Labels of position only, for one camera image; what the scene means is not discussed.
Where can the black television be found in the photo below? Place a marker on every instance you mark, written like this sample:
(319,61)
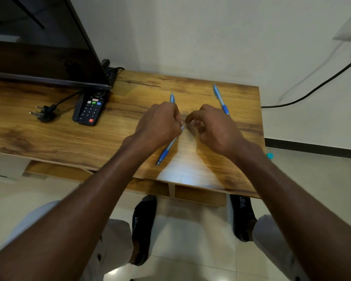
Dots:
(38,55)

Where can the person's grey trouser leg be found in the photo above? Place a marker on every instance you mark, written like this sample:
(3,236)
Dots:
(117,245)
(266,234)

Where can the person's left forearm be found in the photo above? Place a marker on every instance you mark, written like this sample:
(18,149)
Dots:
(67,216)

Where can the black power strip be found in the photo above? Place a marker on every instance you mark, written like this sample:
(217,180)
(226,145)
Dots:
(111,74)

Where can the person's right grey trouser leg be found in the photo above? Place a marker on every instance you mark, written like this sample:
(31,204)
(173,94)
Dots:
(266,234)

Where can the person's black sock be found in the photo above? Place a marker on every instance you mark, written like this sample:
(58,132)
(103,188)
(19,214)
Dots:
(143,228)
(242,216)

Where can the person's right black sock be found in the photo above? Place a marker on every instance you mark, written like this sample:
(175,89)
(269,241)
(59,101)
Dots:
(242,216)

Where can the teal bottle cap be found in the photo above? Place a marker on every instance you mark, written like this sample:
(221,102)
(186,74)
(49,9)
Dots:
(269,155)

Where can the person's left black sock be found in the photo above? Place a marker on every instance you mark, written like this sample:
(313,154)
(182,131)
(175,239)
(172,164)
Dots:
(143,228)

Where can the person's left grey trouser leg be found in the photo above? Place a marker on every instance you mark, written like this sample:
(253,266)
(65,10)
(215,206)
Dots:
(117,245)

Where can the black remote control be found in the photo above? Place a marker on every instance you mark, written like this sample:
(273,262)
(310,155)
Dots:
(90,109)

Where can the person's left hand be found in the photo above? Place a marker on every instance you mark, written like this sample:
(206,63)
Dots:
(158,125)

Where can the person's right hand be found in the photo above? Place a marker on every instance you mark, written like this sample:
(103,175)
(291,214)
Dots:
(219,131)

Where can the person's right forearm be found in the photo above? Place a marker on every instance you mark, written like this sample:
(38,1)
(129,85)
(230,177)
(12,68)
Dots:
(301,213)

